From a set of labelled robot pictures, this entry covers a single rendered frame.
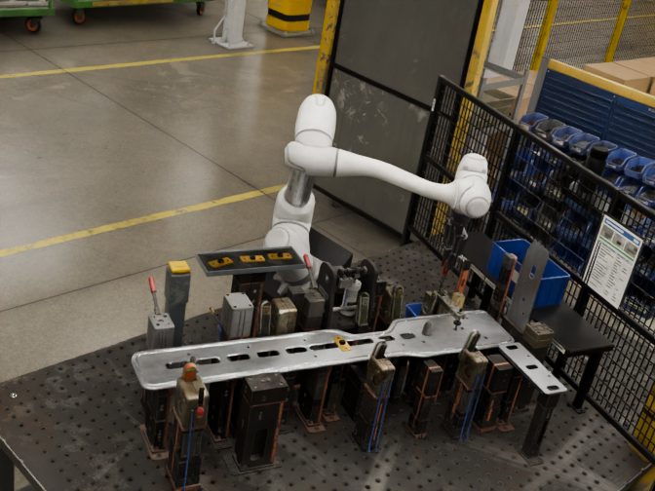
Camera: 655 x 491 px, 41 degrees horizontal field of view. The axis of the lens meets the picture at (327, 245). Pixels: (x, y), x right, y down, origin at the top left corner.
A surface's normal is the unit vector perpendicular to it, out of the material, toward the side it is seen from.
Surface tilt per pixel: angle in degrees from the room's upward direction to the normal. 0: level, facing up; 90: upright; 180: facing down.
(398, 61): 92
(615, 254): 90
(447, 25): 90
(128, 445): 0
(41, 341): 0
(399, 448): 0
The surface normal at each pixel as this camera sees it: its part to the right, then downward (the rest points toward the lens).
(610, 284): -0.90, 0.07
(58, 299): 0.16, -0.87
